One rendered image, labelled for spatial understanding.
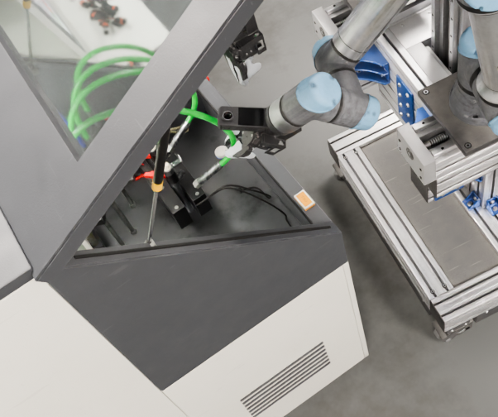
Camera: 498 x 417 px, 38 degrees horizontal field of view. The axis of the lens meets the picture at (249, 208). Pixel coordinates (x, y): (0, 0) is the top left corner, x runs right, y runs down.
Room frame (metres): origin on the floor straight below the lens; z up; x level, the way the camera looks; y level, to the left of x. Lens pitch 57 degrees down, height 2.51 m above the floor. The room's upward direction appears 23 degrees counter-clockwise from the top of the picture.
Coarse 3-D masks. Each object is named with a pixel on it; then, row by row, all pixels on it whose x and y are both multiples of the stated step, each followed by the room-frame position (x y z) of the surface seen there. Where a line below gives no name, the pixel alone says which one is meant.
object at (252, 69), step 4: (244, 60) 1.17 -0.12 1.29; (248, 60) 1.17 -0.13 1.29; (248, 64) 1.17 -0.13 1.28; (252, 64) 1.18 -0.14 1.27; (256, 64) 1.18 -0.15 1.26; (260, 64) 1.18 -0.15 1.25; (236, 68) 1.17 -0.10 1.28; (248, 68) 1.17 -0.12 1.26; (252, 68) 1.18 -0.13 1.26; (256, 68) 1.18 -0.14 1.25; (260, 68) 1.18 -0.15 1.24; (248, 72) 1.17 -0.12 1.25; (252, 72) 1.18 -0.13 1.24; (240, 76) 1.17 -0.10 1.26; (248, 76) 1.17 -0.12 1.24; (240, 80) 1.18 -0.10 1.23; (244, 80) 1.16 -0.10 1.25; (248, 80) 1.17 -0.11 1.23; (244, 84) 1.18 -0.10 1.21
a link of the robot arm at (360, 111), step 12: (336, 72) 0.98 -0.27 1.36; (348, 72) 0.97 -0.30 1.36; (348, 84) 0.94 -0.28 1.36; (360, 84) 0.94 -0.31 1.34; (348, 96) 0.90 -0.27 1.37; (360, 96) 0.90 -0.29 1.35; (372, 96) 0.92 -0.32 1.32; (348, 108) 0.88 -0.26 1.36; (360, 108) 0.88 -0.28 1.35; (372, 108) 0.88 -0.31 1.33; (336, 120) 0.87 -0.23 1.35; (348, 120) 0.87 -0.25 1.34; (360, 120) 0.87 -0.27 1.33; (372, 120) 0.87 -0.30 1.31
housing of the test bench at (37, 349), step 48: (0, 240) 0.80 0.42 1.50; (0, 288) 0.71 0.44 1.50; (48, 288) 0.72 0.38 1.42; (0, 336) 0.69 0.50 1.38; (48, 336) 0.70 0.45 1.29; (96, 336) 0.72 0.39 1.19; (0, 384) 0.67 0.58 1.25; (48, 384) 0.69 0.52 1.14; (96, 384) 0.70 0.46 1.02; (144, 384) 0.72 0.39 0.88
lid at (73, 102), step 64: (0, 0) 1.30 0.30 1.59; (64, 0) 1.14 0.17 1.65; (128, 0) 1.02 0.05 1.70; (192, 0) 0.91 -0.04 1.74; (256, 0) 0.82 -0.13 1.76; (0, 64) 1.14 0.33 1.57; (64, 64) 1.03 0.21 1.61; (128, 64) 0.91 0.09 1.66; (192, 64) 0.80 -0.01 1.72; (0, 128) 1.02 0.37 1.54; (64, 128) 0.92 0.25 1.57; (128, 128) 0.80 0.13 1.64; (0, 192) 0.90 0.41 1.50; (64, 192) 0.80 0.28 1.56; (64, 256) 0.72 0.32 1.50
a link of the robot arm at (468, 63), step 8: (464, 32) 1.03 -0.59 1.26; (464, 40) 1.00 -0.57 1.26; (472, 40) 0.99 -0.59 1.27; (464, 48) 0.99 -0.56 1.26; (472, 48) 0.97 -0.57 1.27; (464, 56) 0.98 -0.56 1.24; (472, 56) 0.96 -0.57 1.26; (464, 64) 0.98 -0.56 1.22; (472, 64) 0.96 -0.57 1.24; (464, 72) 0.97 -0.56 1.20; (472, 72) 0.94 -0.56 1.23; (464, 80) 0.98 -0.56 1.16; (472, 80) 0.93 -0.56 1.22
